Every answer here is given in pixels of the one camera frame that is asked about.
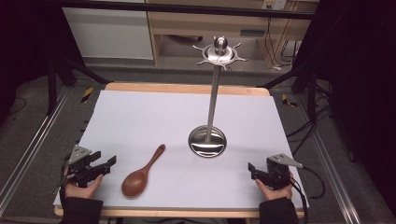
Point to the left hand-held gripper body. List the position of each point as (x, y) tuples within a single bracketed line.
[(81, 170)]

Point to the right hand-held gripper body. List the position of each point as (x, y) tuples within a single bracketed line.
[(278, 174)]

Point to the brown wooden spoon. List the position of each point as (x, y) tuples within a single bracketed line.
[(137, 182)]

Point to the steel utensil rack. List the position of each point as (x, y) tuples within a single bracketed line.
[(208, 141)]

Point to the person's right hand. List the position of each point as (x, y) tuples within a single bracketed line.
[(277, 193)]

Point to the person's left hand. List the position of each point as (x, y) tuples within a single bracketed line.
[(81, 191)]

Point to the yellow black tape marker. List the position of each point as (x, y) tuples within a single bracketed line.
[(288, 101), (87, 94)]

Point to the white table sheet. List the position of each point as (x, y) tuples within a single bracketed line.
[(162, 118)]

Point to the black metal stand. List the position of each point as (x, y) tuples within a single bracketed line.
[(311, 93), (52, 87)]

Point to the white cabinet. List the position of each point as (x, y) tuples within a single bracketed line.
[(109, 34)]

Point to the dark curtain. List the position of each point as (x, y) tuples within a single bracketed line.
[(25, 46), (361, 77)]

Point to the metal floor rail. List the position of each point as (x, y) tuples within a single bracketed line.
[(34, 140), (331, 174)]

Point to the wall power socket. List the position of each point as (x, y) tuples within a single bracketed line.
[(274, 3)]

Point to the black horizontal frame bar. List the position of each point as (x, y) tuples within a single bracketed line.
[(186, 8)]

